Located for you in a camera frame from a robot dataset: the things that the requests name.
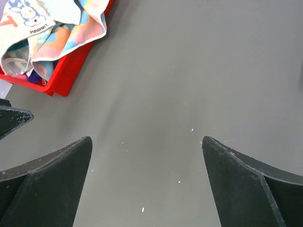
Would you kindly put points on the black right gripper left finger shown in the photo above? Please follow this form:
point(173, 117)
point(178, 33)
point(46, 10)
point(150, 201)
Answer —
point(46, 191)

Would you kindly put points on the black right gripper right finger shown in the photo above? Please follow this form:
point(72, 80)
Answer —
point(250, 193)

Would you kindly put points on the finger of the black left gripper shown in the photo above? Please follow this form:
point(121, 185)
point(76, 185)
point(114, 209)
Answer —
point(12, 119)

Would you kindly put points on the rabbit print striped towel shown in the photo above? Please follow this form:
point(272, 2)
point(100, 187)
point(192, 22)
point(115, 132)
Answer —
point(23, 19)

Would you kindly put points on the purple towel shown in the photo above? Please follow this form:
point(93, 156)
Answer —
point(41, 72)

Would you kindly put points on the red plastic bin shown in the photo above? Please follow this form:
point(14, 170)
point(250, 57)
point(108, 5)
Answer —
point(64, 74)

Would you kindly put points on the pastel patchwork towel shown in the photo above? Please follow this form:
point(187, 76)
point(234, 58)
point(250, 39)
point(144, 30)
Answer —
point(64, 39)

